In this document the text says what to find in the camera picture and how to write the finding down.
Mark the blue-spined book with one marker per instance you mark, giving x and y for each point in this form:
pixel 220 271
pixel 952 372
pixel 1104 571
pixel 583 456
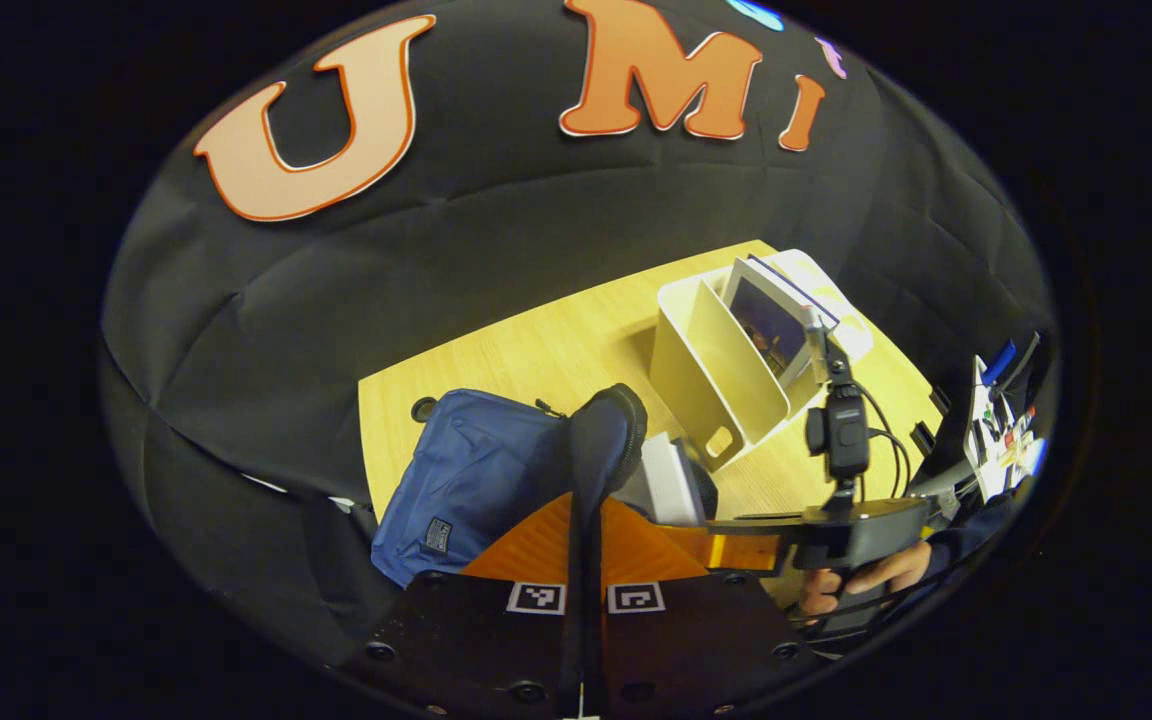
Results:
pixel 671 480

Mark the white printed sheet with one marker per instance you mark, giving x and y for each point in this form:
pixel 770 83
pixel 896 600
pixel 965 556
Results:
pixel 1001 440

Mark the dark-spined book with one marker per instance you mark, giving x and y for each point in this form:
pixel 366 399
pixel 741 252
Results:
pixel 766 325

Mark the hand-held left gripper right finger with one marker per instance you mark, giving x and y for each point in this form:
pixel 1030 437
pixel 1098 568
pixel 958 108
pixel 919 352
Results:
pixel 686 650

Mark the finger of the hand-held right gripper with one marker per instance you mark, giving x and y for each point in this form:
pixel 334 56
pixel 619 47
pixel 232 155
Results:
pixel 741 553

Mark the blue marker pen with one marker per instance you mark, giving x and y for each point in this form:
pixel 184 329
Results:
pixel 998 363

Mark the white bookshelf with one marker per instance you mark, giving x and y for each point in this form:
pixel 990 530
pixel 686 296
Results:
pixel 706 380

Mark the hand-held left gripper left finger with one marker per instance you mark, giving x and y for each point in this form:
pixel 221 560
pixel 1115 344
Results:
pixel 476 650

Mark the blue schoolbag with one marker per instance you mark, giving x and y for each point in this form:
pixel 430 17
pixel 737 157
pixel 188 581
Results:
pixel 466 480

